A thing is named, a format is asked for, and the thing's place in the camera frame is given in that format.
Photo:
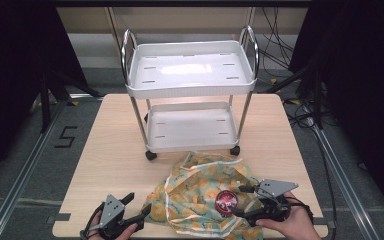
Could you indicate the black metal stand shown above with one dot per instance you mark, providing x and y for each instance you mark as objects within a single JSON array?
[
  {"x": 45, "y": 100},
  {"x": 317, "y": 100}
]

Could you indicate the yellow green patterned cloth bag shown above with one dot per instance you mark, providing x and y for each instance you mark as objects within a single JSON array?
[{"x": 186, "y": 186}]

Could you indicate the white two-tier cart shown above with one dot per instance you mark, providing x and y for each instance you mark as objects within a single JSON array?
[{"x": 186, "y": 80}]

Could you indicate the black curtain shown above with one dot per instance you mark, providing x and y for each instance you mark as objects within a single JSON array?
[
  {"x": 13, "y": 66},
  {"x": 363, "y": 83}
]

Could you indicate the person's left hand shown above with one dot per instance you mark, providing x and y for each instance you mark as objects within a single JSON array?
[{"x": 129, "y": 232}]

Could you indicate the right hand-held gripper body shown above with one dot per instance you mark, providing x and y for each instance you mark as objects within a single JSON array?
[{"x": 276, "y": 187}]

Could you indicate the person's right hand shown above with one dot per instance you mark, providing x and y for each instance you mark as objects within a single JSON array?
[{"x": 296, "y": 223}]

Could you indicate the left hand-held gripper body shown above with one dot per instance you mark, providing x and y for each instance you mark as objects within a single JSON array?
[{"x": 112, "y": 211}]

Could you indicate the red-lidded candy can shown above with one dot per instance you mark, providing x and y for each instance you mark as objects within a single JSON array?
[{"x": 226, "y": 201}]

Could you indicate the aluminium floor rail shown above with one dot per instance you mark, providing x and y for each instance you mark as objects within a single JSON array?
[
  {"x": 23, "y": 173},
  {"x": 343, "y": 186}
]

